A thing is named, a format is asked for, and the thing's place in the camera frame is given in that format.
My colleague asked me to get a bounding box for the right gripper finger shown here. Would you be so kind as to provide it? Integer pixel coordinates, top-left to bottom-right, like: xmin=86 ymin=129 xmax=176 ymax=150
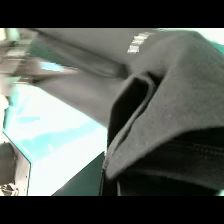
xmin=52 ymin=151 xmax=108 ymax=196

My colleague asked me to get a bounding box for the black T-shirt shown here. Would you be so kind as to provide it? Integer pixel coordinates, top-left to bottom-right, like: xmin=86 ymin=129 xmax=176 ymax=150
xmin=28 ymin=28 xmax=224 ymax=196

